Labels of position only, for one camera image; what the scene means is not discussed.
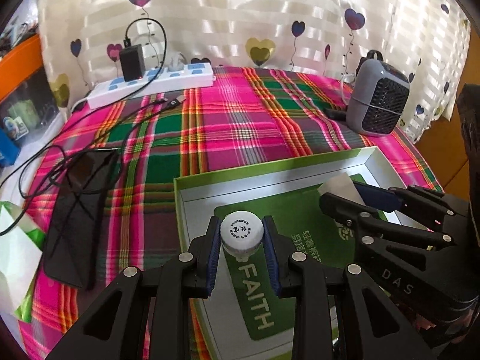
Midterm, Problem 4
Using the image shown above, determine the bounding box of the grey mini fan heater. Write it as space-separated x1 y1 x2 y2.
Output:
346 49 410 137

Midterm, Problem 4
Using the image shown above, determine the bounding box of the wooden cabinet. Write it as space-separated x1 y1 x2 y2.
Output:
416 30 479 200

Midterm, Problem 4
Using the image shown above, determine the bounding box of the black charging cable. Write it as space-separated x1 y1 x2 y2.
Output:
0 17 187 238

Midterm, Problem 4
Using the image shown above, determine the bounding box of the green white tissue pack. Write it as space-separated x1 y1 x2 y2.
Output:
1 202 46 323

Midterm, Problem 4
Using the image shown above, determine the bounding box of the white wall charger plug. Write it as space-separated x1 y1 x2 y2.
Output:
317 173 364 205

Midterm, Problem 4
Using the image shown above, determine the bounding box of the green shallow cardboard box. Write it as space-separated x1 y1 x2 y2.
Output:
173 145 429 360

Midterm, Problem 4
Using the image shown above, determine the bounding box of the plaid pink green tablecloth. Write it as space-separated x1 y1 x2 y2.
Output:
17 65 443 360

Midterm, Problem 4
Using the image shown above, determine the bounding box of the heart patterned white curtain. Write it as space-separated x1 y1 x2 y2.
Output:
37 0 470 141

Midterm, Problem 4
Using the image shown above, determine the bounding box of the white bottle cap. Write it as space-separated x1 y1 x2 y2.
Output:
220 211 264 263

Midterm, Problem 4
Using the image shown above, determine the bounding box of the blue carton box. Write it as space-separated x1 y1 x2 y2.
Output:
0 129 20 167

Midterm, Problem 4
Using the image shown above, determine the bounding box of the orange lidded storage bin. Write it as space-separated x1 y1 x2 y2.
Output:
0 33 61 147

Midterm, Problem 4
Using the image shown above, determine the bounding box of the white power strip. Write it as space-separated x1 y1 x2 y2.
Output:
86 63 215 109

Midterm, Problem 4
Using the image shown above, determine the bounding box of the black smartphone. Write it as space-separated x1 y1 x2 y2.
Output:
42 149 119 290

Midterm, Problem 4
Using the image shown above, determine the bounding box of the black power adapter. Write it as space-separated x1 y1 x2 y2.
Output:
120 45 146 81

